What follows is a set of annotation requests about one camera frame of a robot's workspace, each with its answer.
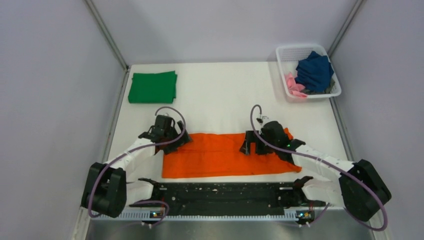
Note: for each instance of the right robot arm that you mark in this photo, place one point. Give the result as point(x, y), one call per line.
point(355, 186)

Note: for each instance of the white plastic basket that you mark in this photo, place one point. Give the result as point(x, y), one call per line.
point(288, 57)

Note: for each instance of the folded green t-shirt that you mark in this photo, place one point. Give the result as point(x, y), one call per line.
point(153, 88)

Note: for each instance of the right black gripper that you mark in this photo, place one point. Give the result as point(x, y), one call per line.
point(251, 137)

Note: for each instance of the aluminium frame rail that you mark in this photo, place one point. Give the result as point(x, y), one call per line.
point(155, 213)

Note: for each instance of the dark blue t-shirt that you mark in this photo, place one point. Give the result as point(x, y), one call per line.
point(314, 72)

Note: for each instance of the orange t-shirt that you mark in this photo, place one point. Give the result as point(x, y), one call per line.
point(218, 155)

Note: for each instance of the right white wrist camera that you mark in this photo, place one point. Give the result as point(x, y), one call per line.
point(262, 120)

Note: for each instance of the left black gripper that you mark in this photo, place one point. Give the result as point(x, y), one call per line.
point(172, 148)

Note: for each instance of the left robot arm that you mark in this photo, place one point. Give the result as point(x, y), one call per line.
point(105, 191)

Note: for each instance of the dark grey t-shirt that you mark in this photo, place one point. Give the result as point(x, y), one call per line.
point(326, 91)

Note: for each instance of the pink t-shirt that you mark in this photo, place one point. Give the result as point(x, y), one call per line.
point(294, 88)

